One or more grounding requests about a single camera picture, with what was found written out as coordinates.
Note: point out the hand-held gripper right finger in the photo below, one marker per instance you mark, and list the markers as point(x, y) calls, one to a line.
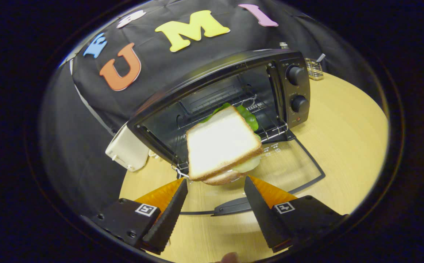
point(263, 215)

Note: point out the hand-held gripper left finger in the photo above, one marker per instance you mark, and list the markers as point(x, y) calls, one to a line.
point(168, 217)

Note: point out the white bread sandwich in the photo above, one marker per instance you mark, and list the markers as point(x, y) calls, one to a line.
point(221, 142)

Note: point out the black toaster oven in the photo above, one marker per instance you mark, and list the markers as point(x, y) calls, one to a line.
point(297, 87)

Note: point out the white pop-up toaster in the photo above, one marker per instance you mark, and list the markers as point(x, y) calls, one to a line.
point(126, 149)

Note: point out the clear glass jar with spoon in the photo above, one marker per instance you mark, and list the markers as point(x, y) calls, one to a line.
point(314, 69)

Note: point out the green label bottle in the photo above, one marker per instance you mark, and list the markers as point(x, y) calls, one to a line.
point(284, 45)

